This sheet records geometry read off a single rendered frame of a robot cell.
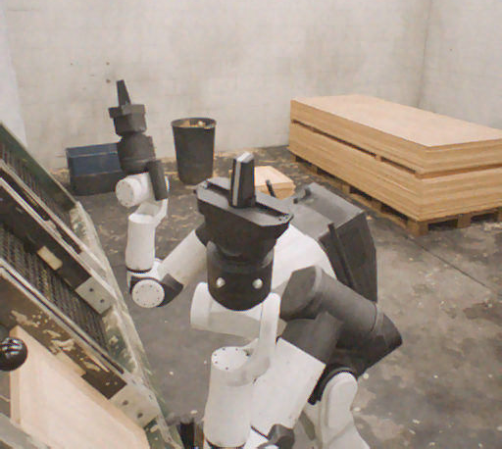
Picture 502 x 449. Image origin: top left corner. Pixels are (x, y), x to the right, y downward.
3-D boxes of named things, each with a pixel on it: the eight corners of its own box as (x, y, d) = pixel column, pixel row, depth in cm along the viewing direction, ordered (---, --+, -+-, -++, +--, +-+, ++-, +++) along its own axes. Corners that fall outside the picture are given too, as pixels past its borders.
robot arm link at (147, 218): (151, 168, 128) (148, 217, 132) (125, 174, 120) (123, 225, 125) (171, 174, 124) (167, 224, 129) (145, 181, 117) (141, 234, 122)
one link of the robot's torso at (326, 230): (333, 267, 139) (292, 157, 122) (420, 334, 110) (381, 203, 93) (242, 325, 133) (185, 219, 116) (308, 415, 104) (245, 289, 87)
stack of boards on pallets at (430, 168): (508, 220, 461) (525, 135, 434) (415, 237, 425) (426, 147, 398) (358, 153, 676) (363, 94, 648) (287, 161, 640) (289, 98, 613)
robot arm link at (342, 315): (323, 363, 93) (357, 298, 96) (346, 377, 84) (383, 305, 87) (272, 332, 90) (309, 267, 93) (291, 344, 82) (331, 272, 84)
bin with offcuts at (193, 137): (225, 181, 562) (224, 124, 539) (178, 187, 545) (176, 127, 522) (210, 169, 607) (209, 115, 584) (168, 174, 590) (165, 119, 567)
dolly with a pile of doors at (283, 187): (294, 224, 452) (296, 181, 437) (239, 233, 434) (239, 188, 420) (267, 201, 505) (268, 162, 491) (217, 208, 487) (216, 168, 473)
